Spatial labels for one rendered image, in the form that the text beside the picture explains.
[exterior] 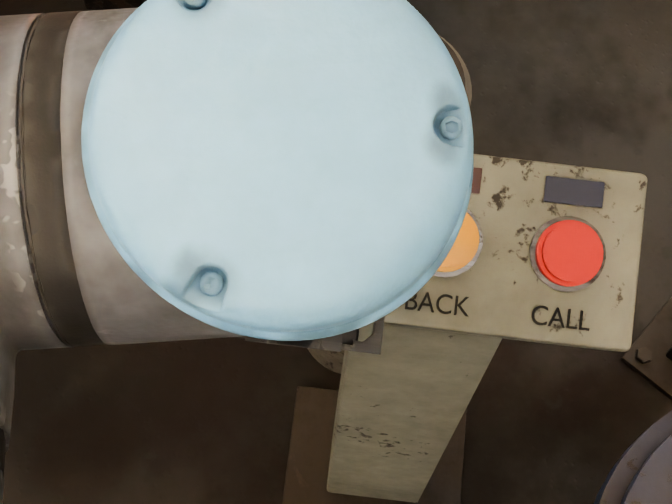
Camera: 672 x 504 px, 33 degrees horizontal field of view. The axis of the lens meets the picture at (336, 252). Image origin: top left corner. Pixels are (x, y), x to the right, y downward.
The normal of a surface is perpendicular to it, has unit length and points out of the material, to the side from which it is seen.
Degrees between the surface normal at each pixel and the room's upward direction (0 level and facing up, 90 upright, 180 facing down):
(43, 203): 37
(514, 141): 0
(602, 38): 0
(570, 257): 20
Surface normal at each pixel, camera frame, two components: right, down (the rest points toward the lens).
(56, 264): 0.04, 0.48
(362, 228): 0.07, -0.11
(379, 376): -0.11, 0.91
